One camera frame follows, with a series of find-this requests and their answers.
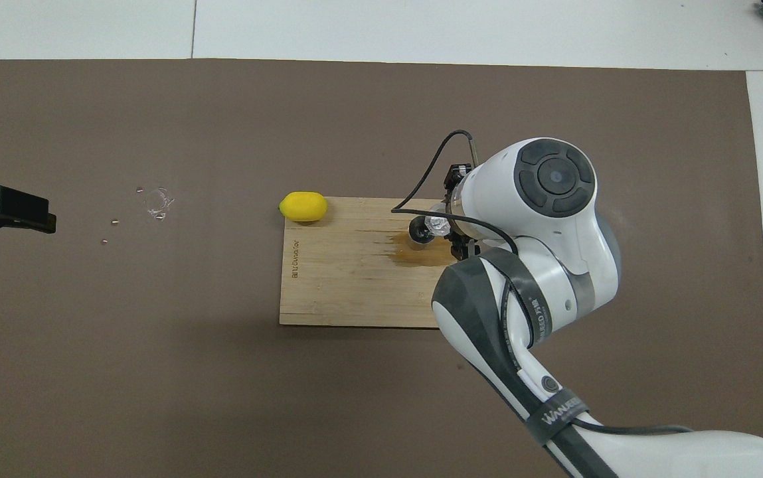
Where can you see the small clear glass cup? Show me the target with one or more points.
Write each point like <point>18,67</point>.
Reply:
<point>437,224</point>

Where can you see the steel cocktail jigger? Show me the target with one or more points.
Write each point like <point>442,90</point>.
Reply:
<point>418,231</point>

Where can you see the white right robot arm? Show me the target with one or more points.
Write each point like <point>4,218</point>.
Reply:
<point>554,179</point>

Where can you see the bamboo cutting board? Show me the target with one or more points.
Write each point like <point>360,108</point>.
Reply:
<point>354,285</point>

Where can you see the yellow lemon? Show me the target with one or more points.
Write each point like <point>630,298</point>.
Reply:
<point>303,206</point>

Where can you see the brown table mat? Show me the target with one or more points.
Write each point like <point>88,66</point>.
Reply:
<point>222,398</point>

